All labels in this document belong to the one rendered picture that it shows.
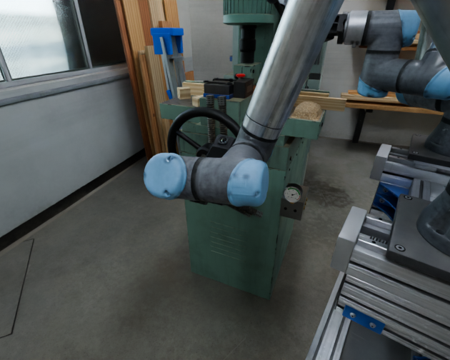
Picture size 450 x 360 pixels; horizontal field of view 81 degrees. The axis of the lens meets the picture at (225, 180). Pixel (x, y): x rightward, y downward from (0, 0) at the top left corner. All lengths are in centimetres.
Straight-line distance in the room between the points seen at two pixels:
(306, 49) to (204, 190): 26
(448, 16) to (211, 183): 31
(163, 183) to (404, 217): 47
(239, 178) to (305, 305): 112
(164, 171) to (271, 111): 20
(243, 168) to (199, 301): 109
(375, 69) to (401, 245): 43
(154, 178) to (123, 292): 114
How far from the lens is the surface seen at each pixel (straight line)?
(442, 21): 34
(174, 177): 41
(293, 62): 45
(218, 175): 40
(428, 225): 60
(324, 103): 102
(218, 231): 123
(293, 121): 89
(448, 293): 64
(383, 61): 79
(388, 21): 79
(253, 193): 39
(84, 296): 159
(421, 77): 74
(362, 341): 117
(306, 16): 44
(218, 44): 354
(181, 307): 140
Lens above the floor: 114
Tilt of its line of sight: 30 degrees down
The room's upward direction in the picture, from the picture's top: straight up
